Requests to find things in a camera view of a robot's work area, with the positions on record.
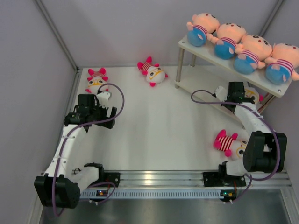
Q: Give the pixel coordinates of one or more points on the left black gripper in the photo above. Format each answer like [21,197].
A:
[104,111]

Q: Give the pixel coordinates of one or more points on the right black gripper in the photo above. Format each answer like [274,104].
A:
[228,97]

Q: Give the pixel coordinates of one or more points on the white doll glasses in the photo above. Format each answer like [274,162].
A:
[251,92]

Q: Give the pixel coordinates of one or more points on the orange doll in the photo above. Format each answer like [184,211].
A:
[282,63]
[227,37]

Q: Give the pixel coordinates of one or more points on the orange doll table back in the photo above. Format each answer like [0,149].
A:
[201,28]

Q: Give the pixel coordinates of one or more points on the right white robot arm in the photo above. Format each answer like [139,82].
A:
[265,150]

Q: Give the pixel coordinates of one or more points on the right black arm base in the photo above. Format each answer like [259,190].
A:
[216,179]

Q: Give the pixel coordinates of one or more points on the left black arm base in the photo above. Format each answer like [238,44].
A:
[107,180]

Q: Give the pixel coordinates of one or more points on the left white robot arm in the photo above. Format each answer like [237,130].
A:
[72,170]

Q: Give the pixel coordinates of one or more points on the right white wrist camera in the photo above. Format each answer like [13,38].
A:
[221,93]

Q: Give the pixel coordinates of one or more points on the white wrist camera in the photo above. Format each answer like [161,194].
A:
[221,93]
[103,98]

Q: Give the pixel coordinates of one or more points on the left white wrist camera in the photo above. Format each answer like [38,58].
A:
[103,98]

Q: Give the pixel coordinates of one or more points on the aluminium front rail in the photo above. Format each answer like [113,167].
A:
[187,178]

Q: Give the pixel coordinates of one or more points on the white slotted cable duct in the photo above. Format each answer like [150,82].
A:
[157,194]

